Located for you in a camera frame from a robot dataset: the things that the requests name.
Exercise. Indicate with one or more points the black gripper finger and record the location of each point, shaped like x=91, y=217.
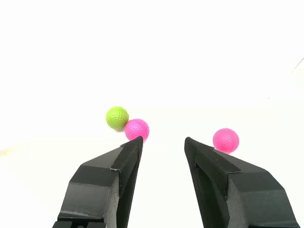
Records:
x=242, y=197
x=95, y=185

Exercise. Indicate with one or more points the pink golf ball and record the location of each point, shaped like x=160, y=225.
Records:
x=137, y=128
x=225, y=139

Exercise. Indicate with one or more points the green golf ball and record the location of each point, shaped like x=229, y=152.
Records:
x=116, y=117

